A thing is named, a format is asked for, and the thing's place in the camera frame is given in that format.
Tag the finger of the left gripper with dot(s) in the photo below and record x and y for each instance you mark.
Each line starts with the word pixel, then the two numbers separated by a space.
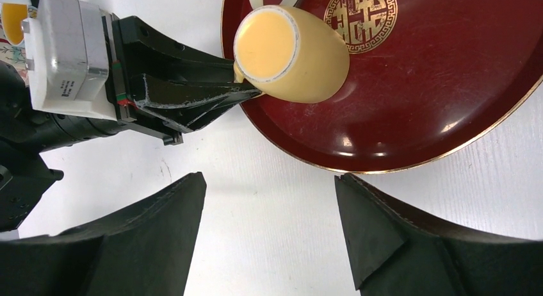
pixel 147 51
pixel 188 106

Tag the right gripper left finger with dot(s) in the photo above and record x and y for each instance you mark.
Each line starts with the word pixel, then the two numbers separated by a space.
pixel 145 248

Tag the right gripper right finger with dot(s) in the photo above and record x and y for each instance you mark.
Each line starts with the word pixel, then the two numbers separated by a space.
pixel 395 248

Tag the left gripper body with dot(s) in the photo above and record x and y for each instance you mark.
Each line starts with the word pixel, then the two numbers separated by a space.
pixel 117 88

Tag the yellow mug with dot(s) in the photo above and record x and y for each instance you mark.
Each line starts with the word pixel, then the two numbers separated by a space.
pixel 290 54

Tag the blue mug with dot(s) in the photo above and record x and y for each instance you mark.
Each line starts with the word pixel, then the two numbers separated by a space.
pixel 12 38

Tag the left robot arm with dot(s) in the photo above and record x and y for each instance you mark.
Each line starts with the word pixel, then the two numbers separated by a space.
pixel 26 133

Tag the red round tray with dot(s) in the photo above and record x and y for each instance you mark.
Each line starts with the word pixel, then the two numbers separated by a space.
pixel 427 78

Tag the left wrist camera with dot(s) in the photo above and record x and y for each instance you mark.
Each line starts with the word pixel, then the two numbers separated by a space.
pixel 67 59

